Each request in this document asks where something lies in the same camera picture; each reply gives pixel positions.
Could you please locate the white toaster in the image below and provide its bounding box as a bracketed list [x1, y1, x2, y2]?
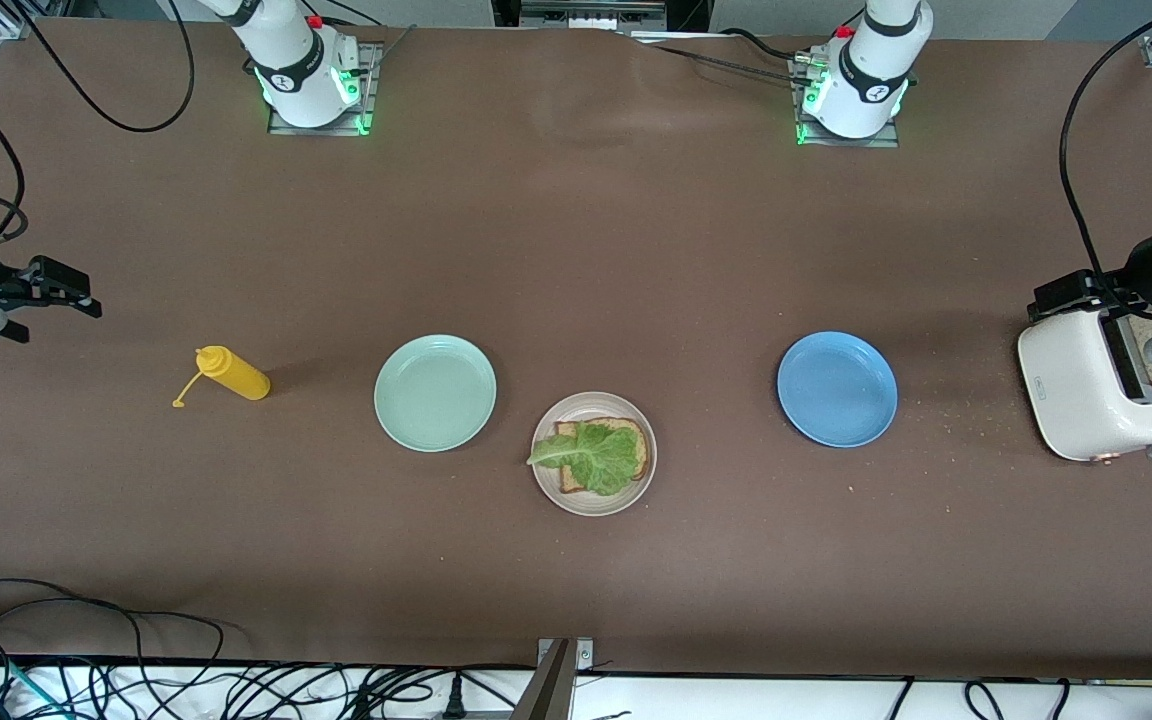
[1017, 295, 1152, 464]

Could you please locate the grey and black equipment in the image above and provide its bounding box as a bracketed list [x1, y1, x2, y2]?
[493, 0, 712, 33]

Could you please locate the aluminium frame rail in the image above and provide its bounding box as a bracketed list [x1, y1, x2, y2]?
[0, 0, 37, 61]

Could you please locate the black base power cable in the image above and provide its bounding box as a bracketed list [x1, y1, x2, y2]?
[626, 28, 822, 89]

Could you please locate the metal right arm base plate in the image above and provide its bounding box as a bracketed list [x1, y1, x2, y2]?
[267, 42, 383, 137]

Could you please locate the yellow mustard squeeze bottle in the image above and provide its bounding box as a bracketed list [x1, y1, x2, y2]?
[172, 345, 272, 409]

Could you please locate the light green plate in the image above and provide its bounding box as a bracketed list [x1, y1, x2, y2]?
[373, 334, 498, 453]

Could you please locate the beige plate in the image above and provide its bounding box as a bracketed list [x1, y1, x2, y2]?
[531, 391, 658, 518]

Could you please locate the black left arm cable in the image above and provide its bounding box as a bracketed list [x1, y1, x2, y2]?
[1058, 0, 1152, 291]

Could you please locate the grey metal bracket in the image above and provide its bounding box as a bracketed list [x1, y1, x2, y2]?
[511, 637, 595, 720]

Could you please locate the green lettuce leaf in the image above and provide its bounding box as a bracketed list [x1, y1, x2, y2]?
[526, 420, 642, 497]

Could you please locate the grey thin cable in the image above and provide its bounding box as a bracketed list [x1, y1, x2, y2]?
[364, 24, 419, 79]

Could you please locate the black looping cable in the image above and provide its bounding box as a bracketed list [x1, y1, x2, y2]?
[0, 578, 227, 691]

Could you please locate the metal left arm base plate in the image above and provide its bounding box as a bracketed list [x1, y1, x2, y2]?
[793, 55, 900, 149]

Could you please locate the blue plate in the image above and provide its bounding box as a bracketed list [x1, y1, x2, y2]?
[777, 331, 899, 448]

